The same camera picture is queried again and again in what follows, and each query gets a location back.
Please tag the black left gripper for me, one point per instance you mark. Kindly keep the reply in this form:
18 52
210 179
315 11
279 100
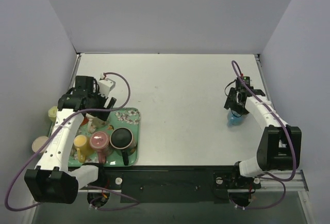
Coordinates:
102 106

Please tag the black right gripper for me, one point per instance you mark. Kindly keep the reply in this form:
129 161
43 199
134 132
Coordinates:
234 107

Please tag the blue mug yellow inside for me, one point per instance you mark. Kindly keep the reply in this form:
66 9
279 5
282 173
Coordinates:
234 119

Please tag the cream seahorse mug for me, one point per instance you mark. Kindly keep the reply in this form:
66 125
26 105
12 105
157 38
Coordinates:
94 122

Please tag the black mug red inside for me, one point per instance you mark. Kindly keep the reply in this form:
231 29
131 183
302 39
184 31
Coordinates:
124 143

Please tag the pale yellow mug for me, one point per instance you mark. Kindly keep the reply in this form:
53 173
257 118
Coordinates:
52 114

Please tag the beige brown mug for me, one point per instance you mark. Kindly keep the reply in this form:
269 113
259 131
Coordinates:
38 143

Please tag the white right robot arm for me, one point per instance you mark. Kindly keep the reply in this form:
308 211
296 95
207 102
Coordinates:
280 144

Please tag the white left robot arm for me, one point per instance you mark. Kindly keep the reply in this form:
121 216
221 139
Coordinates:
51 181

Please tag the pink mug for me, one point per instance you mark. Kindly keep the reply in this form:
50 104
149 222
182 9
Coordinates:
100 143

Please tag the green floral tray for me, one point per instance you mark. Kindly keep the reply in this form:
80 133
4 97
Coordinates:
125 117

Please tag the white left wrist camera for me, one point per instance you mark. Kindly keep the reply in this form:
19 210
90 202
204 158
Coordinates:
105 85

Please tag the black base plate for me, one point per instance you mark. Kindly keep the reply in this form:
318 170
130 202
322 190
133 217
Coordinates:
178 184

